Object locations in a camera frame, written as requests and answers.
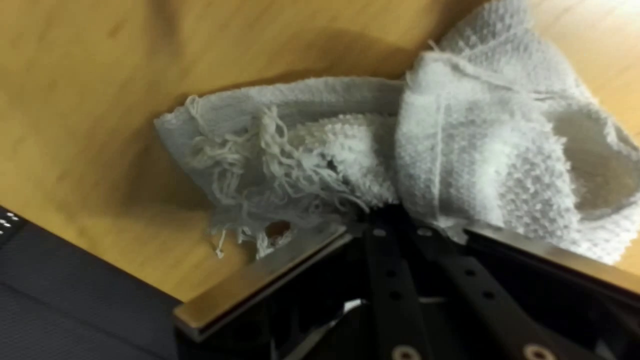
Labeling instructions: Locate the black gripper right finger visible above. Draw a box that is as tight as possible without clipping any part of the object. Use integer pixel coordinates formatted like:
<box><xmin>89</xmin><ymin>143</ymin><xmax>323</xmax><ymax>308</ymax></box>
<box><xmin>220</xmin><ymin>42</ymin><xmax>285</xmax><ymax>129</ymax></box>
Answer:
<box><xmin>397</xmin><ymin>205</ymin><xmax>640</xmax><ymax>360</ymax></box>

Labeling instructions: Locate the white frayed terry towel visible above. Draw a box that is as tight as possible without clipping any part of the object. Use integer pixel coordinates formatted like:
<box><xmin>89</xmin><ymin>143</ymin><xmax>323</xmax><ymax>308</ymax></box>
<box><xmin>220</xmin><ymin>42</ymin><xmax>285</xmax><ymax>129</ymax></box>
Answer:
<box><xmin>154</xmin><ymin>0</ymin><xmax>640</xmax><ymax>267</ymax></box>

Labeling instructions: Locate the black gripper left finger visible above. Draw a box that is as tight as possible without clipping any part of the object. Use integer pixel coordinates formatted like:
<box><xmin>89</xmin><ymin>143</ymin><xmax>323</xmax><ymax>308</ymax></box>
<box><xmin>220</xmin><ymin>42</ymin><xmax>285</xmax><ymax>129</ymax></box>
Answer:
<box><xmin>171</xmin><ymin>205</ymin><xmax>436</xmax><ymax>360</ymax></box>

